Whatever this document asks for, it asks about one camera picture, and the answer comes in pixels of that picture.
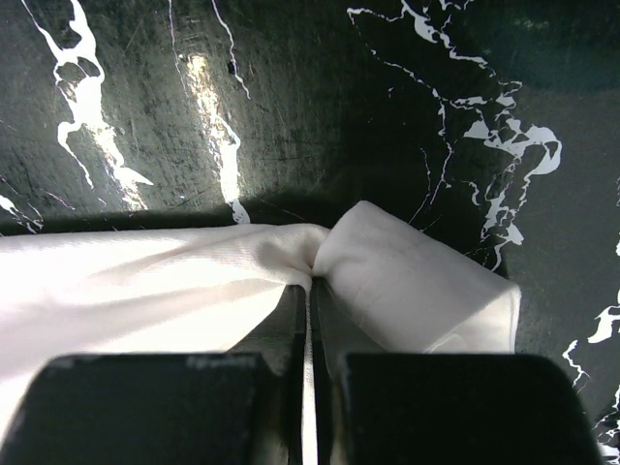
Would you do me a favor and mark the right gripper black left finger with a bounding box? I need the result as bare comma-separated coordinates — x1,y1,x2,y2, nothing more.
1,286,306,464

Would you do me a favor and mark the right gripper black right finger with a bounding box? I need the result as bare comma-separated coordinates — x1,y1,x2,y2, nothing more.
310,280,601,465

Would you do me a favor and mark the white green Charlie Brown t-shirt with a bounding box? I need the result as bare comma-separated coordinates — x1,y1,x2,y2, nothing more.
1,201,521,464

